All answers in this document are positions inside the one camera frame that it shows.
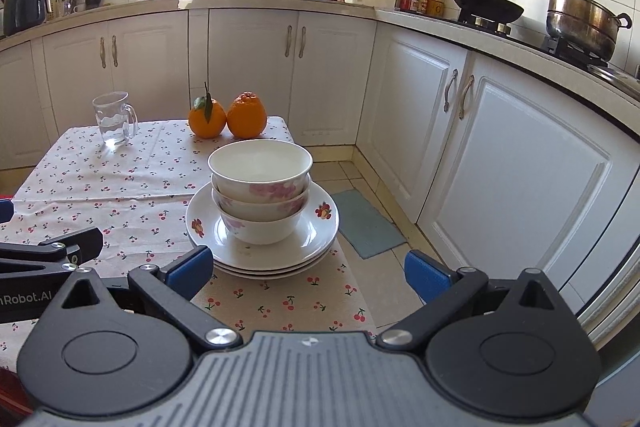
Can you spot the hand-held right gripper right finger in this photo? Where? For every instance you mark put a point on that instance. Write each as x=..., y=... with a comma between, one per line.
x=427, y=277

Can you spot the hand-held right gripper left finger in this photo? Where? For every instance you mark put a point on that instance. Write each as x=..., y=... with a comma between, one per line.
x=190, y=272

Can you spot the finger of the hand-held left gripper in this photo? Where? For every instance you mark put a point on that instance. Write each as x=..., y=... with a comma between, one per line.
x=5, y=211
x=80, y=243

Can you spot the white plate with fruit print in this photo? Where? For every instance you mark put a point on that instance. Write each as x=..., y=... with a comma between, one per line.
x=270, y=275
x=312, y=232
x=280, y=268

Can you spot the white bowl with pink flowers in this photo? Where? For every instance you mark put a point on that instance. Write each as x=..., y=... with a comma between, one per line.
x=260, y=162
x=265, y=232
x=260, y=209

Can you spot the teal floor mat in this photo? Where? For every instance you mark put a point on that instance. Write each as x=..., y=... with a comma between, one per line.
x=367, y=224

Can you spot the clear glass mug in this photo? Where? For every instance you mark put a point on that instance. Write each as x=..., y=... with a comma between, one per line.
x=115, y=132

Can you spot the orange with green leaf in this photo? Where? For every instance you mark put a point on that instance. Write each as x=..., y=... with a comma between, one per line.
x=205, y=124

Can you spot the bumpy orange without leaf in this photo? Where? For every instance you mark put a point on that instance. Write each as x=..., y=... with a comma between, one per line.
x=246, y=117

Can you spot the dark air fryer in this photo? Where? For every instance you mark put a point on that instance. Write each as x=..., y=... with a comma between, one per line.
x=25, y=4

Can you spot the black gas stove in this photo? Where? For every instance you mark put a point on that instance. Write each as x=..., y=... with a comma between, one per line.
x=535, y=38

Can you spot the beige kitchen countertop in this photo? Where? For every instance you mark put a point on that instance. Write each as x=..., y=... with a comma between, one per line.
x=250, y=2

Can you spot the stainless steel pot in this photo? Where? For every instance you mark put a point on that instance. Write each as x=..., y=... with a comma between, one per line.
x=580, y=24

